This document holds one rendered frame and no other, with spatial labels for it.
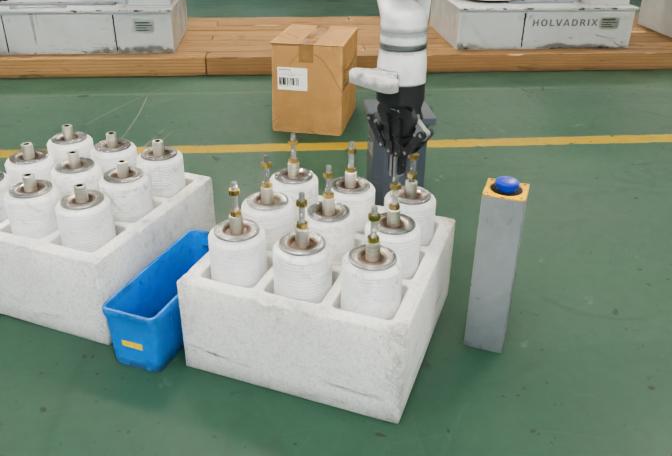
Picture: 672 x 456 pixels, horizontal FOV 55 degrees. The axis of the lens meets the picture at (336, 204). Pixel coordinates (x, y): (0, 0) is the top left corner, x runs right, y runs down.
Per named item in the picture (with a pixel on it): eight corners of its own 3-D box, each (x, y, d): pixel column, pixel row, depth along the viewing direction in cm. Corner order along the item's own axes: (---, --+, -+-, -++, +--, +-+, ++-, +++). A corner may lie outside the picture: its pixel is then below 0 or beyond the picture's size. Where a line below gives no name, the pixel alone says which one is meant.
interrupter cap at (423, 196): (408, 185, 126) (408, 181, 126) (439, 197, 121) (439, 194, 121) (381, 196, 121) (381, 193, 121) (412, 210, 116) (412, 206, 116)
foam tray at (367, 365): (278, 258, 148) (275, 187, 140) (447, 294, 136) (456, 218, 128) (185, 366, 116) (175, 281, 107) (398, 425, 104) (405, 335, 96)
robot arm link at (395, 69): (345, 82, 98) (345, 41, 96) (396, 70, 105) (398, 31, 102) (388, 96, 92) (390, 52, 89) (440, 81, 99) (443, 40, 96)
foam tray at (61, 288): (83, 216, 165) (71, 150, 157) (218, 246, 153) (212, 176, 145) (-48, 300, 133) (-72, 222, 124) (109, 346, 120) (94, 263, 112)
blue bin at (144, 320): (195, 276, 141) (190, 227, 136) (241, 286, 138) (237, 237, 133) (107, 362, 116) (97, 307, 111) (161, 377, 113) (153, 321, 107)
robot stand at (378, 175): (359, 210, 170) (363, 99, 157) (415, 208, 171) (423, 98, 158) (367, 238, 157) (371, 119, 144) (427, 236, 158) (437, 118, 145)
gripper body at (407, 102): (438, 77, 99) (434, 135, 103) (398, 66, 105) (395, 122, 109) (405, 86, 94) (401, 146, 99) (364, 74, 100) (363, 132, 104)
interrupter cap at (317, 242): (278, 258, 101) (278, 254, 101) (279, 234, 108) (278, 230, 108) (327, 257, 102) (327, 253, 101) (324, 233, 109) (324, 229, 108)
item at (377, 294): (366, 377, 103) (371, 282, 95) (328, 347, 110) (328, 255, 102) (409, 352, 109) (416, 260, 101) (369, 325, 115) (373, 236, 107)
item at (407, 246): (420, 302, 122) (427, 216, 114) (406, 332, 114) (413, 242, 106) (371, 291, 125) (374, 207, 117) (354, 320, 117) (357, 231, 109)
